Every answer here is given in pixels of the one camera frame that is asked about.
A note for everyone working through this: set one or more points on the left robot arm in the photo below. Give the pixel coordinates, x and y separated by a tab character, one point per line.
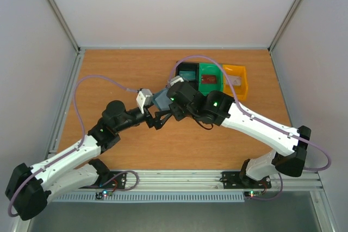
31	188

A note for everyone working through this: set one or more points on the red credit card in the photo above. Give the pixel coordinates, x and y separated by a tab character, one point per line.
209	79

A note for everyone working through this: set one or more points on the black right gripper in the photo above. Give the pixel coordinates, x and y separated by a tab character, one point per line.
176	111

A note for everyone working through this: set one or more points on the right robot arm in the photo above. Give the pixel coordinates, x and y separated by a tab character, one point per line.
288	144

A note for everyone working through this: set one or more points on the small circuit board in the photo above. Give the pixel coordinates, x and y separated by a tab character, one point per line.
253	194
104	194

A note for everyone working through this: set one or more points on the yellow storage bin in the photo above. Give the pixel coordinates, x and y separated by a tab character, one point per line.
237	70

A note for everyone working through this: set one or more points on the grey slotted cable duct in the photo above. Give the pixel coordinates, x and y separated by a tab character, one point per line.
153	197

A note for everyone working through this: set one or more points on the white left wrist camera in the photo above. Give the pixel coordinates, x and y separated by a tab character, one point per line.
143	99

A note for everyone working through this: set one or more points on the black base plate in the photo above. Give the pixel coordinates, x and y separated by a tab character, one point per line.
119	180
236	180

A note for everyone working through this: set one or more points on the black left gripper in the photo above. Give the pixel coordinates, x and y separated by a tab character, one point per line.
156	121

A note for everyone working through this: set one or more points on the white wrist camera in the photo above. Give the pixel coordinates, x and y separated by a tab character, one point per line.
174	80
143	99

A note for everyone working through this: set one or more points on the teal blue card holder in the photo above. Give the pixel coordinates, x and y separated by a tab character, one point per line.
161	101

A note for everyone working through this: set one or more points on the white card in yellow bin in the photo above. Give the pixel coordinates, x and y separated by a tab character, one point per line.
235	80

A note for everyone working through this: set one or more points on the left small circuit board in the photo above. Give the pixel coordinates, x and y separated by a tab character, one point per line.
104	194

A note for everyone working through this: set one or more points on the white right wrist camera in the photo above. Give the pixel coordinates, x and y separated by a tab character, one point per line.
174	80

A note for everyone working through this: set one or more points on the green storage bin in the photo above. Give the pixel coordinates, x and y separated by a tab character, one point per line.
207	68

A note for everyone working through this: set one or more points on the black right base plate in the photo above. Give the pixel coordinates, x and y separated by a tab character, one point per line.
236	180

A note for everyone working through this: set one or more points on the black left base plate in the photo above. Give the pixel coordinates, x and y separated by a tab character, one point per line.
119	180

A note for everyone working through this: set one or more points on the aluminium front rail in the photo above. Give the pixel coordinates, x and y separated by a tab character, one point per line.
208	180

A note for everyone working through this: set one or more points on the right small circuit board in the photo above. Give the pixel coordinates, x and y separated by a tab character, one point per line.
253	194

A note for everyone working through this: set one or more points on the black storage bin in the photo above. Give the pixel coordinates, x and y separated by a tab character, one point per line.
189	66

